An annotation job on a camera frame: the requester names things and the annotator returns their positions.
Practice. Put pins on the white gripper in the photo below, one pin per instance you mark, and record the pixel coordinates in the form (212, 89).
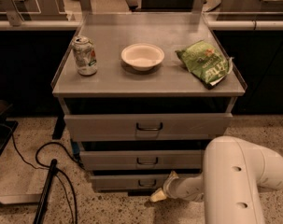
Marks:
(171, 187)

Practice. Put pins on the grey bottom drawer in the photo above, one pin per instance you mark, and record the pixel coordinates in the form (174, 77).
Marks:
(104, 183)

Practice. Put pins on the grey drawer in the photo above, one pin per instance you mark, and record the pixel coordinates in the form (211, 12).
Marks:
(142, 160)
(131, 127)
(104, 183)

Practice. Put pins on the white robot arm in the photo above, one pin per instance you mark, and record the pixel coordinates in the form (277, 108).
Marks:
(234, 170)

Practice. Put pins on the grey top drawer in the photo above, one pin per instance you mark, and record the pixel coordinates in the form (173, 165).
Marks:
(131, 127)

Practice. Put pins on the grey middle drawer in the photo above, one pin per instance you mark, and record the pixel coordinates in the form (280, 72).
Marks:
(142, 160)

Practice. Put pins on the grey metal drawer cabinet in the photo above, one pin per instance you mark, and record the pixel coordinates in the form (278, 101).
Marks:
(168, 88)

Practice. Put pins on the green chip bag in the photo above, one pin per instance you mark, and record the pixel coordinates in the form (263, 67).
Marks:
(206, 62)

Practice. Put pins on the white paper bowl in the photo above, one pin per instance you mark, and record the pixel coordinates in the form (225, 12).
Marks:
(142, 56)

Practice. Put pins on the black bar on floor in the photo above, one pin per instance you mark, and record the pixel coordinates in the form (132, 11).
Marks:
(42, 205)

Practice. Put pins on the crushed white soda can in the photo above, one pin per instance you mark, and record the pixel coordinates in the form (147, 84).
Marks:
(84, 53)

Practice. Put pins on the white horizontal rail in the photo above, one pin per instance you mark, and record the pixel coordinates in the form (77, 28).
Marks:
(213, 25)

